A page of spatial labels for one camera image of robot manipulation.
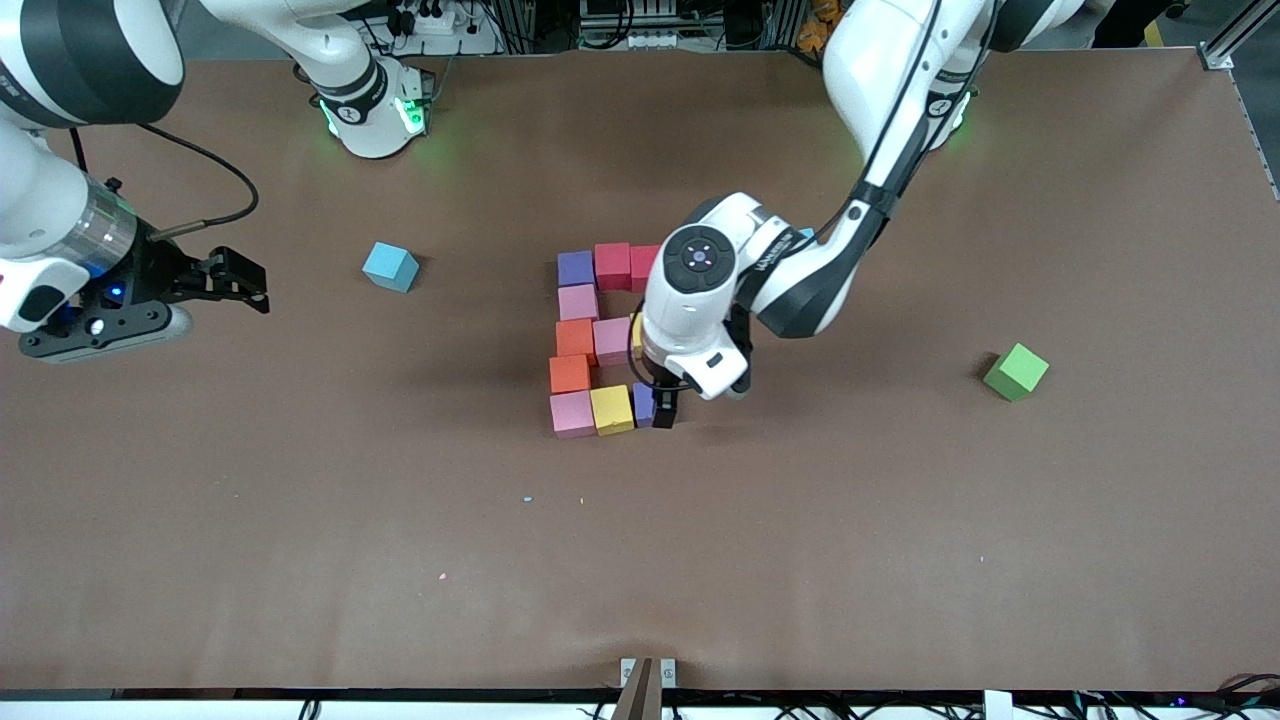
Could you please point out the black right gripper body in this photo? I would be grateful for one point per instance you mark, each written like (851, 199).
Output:
(157, 272)

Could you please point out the yellow foam cube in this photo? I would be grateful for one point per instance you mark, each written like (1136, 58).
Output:
(612, 410)
(636, 335)

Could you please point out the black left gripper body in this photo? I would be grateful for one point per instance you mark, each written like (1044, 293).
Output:
(664, 408)

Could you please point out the pink foam cube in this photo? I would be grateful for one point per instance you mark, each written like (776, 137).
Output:
(611, 340)
(572, 414)
(578, 302)

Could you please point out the red foam cube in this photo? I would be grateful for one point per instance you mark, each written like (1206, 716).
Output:
(613, 266)
(642, 265)

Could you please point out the purple foam cube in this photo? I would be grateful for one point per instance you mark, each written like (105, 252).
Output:
(643, 405)
(575, 268)

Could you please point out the brown table cover sheet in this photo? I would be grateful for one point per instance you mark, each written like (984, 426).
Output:
(640, 600)

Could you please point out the orange foam cube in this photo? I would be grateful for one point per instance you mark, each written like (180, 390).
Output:
(575, 338)
(569, 373)

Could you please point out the white tag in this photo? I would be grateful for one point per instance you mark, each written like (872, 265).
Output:
(998, 706)

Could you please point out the white electronics box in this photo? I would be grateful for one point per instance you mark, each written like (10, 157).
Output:
(640, 40)

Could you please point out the aluminium frame strut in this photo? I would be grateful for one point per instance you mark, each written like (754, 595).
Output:
(1215, 55)

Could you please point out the white power strip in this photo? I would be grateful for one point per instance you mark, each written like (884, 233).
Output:
(440, 22)

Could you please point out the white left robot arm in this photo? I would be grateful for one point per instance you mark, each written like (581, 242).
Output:
(690, 300)

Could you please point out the bag of orange fruits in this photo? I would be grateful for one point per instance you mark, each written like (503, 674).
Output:
(812, 30)

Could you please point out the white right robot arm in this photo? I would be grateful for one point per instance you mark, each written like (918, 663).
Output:
(60, 60)

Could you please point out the green foam cube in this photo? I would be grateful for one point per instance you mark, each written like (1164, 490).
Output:
(1016, 372)

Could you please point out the metal table clamp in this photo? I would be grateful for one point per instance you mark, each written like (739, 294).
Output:
(640, 695)

